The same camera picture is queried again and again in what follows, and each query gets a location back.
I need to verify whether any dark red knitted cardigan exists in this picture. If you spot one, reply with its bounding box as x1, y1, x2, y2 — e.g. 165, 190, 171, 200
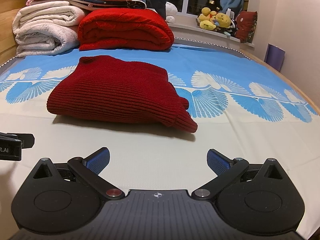
47, 55, 198, 133

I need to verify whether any dark red cushion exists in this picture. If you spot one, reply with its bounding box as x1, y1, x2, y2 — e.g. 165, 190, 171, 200
235, 10, 258, 43

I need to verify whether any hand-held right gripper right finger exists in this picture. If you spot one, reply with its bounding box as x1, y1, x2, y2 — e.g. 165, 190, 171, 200
191, 149, 284, 200

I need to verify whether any white plush toy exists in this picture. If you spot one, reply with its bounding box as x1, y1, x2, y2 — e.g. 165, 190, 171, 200
165, 2, 178, 23

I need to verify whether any folded cream blanket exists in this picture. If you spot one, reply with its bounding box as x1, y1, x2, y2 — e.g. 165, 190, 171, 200
12, 1, 87, 34

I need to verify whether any blue and cream printed bedsheet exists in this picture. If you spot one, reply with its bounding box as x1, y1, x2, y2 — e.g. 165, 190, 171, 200
0, 44, 320, 240

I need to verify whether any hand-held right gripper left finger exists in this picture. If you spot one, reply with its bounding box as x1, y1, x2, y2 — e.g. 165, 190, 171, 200
32, 147, 125, 200

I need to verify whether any yellow plush toy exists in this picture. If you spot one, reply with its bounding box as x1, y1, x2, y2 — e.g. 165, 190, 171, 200
199, 19, 216, 31
214, 12, 232, 30
201, 7, 213, 21

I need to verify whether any folded red knitted blanket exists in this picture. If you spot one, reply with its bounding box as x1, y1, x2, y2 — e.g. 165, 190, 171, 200
78, 9, 175, 52

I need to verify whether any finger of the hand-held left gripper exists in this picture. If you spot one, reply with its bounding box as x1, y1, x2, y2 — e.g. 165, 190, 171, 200
0, 132, 35, 148

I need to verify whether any folded grey-white fuzzy blanket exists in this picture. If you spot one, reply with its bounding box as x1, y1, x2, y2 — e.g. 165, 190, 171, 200
15, 25, 80, 58

